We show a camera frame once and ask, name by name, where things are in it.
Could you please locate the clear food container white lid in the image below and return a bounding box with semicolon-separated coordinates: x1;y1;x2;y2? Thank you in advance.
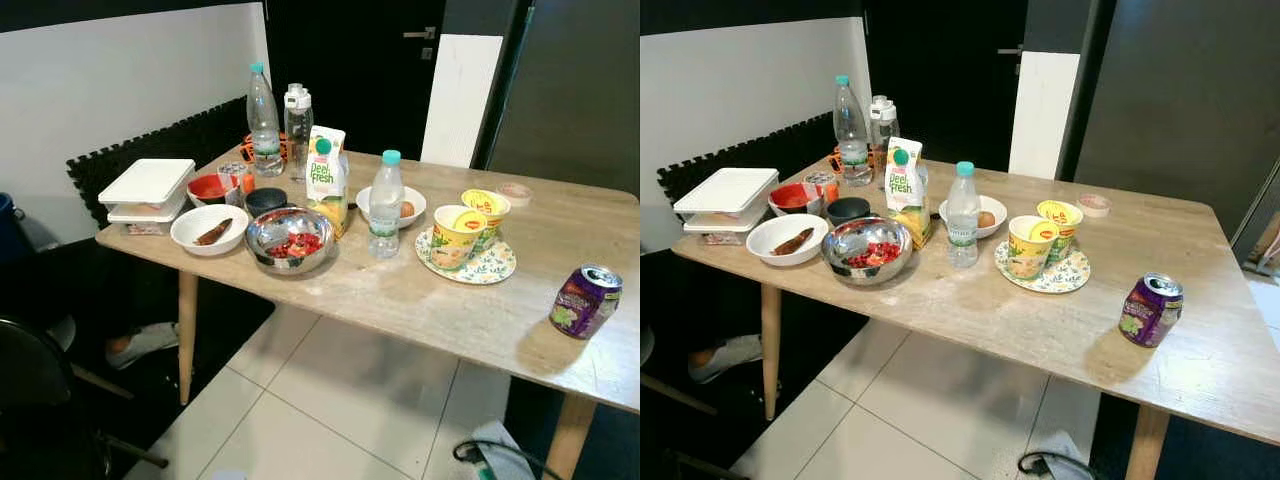
683;205;773;247
106;195;191;237

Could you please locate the purple drink can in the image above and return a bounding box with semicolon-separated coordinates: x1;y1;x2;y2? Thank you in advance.
549;264;623;340
1118;272;1185;349

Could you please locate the white lidded food container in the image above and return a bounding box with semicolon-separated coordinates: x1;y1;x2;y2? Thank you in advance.
673;168;780;216
98;159;197;208

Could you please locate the white bowl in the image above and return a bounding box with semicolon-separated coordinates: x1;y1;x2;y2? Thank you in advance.
170;204;250;257
938;195;1007;239
746;214;830;267
356;186;428;229

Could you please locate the black foam puzzle mat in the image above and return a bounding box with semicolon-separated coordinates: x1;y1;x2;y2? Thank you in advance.
66;97;251;229
657;110;841;206

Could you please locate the white shoe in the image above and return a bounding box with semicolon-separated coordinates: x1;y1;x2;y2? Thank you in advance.
688;335;763;385
105;322;181;371

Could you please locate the floral paper plate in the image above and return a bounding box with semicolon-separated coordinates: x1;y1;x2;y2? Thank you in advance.
415;228;518;286
994;240;1092;294

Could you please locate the light wooden table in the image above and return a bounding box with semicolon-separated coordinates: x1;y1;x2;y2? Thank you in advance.
95;148;641;480
670;160;1280;480

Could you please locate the black floor mat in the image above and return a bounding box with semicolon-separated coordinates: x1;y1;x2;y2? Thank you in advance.
1090;393;1280;480
0;235;276;480
505;375;641;480

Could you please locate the orange black device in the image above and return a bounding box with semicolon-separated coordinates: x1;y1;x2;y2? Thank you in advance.
240;132;291;166
826;143;891;173

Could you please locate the dark grey cup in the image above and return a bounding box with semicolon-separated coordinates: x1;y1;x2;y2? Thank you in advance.
826;197;872;227
245;187;291;218

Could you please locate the red chopped fruit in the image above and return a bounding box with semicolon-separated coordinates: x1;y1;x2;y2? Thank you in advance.
843;240;904;269
268;231;325;259

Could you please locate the large water bottle teal cap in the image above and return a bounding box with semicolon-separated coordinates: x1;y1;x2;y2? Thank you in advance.
834;75;873;188
247;62;284;179

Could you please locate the small water bottle teal cap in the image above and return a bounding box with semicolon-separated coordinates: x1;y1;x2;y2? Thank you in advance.
945;161;981;269
368;150;405;260

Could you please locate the clear bottle white lid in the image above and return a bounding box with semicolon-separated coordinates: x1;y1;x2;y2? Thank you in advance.
868;95;901;163
284;83;314;181

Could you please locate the Peel Fresh juice carton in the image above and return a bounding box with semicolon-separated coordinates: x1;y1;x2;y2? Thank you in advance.
306;126;350;239
885;137;931;251

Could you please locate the black door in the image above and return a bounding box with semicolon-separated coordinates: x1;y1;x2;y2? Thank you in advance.
265;0;446;161
865;0;1029;171

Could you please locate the black chair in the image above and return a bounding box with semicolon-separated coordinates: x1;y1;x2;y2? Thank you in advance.
0;318;169;480

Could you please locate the blue bin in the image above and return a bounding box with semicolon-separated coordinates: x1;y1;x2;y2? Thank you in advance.
0;192;36;263

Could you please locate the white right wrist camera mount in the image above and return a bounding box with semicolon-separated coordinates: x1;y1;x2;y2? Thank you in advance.
470;420;541;480
1035;430;1096;480

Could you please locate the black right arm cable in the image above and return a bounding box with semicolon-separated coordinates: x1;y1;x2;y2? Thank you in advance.
452;440;566;480
1018;452;1101;480

